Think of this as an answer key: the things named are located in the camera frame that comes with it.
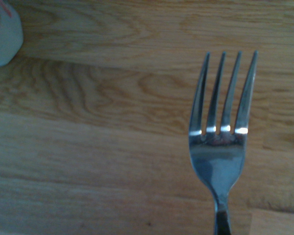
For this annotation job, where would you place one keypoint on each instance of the white cup with patterned band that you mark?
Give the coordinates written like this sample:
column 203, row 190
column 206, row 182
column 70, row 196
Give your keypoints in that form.
column 3, row 36

